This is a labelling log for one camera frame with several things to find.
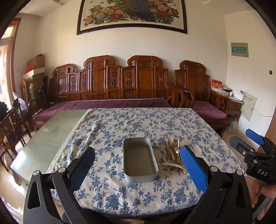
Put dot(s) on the grey fluffy duster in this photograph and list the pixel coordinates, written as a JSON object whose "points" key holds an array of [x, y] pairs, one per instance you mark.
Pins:
{"points": [[232, 125]]}

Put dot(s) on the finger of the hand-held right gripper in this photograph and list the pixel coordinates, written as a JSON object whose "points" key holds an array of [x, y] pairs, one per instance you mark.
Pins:
{"points": [[237, 143], [255, 136]]}

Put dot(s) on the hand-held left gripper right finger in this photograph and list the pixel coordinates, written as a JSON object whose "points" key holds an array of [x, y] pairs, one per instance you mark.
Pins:
{"points": [[193, 167]]}

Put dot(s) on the dark wooden dining chair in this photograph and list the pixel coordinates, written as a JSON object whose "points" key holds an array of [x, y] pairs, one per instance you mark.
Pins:
{"points": [[13, 127]]}

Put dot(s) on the wooden door frame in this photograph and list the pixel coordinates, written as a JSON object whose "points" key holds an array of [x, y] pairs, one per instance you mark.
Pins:
{"points": [[15, 56]]}

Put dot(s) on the rectangular metal tray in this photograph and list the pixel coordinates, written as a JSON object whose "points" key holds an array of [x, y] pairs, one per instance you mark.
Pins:
{"points": [[139, 159]]}

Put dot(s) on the person's right hand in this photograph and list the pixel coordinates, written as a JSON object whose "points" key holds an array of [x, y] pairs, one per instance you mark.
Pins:
{"points": [[255, 191]]}

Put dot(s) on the carved wooden armchair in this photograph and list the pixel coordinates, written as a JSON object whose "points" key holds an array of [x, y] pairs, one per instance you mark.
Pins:
{"points": [[194, 81]]}

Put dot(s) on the white box with blue print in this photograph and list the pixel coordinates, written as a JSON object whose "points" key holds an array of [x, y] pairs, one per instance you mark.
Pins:
{"points": [[239, 94]]}

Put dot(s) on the white topped cardboard box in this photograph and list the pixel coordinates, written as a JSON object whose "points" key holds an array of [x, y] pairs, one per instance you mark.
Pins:
{"points": [[34, 75]]}

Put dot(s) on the blue floral tablecloth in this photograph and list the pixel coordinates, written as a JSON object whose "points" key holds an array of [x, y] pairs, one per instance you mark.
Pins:
{"points": [[112, 129]]}

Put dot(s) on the brown cardboard box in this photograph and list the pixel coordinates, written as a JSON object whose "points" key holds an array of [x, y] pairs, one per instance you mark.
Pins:
{"points": [[36, 60]]}

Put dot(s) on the white electrical panel door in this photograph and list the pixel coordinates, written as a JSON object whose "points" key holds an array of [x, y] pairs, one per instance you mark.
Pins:
{"points": [[248, 105]]}

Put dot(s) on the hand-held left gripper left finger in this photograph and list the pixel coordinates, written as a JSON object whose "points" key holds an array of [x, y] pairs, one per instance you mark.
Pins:
{"points": [[83, 165]]}

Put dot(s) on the green wall sign box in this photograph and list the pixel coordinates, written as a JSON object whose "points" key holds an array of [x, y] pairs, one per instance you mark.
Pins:
{"points": [[239, 49]]}

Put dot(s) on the white plastic bag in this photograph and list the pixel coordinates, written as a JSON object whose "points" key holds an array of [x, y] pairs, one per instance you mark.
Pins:
{"points": [[20, 101]]}

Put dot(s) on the carved wooden sofa bench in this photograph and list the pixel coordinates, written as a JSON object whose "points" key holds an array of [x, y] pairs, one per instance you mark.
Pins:
{"points": [[99, 84]]}

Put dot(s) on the wooden side table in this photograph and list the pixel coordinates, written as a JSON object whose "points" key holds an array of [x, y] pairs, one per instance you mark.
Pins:
{"points": [[235, 105]]}

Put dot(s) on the framed floral painting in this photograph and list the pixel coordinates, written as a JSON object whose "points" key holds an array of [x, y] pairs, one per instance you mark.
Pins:
{"points": [[131, 17]]}

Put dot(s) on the small white plastic spoon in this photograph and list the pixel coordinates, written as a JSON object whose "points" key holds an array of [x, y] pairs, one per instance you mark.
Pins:
{"points": [[170, 140]]}

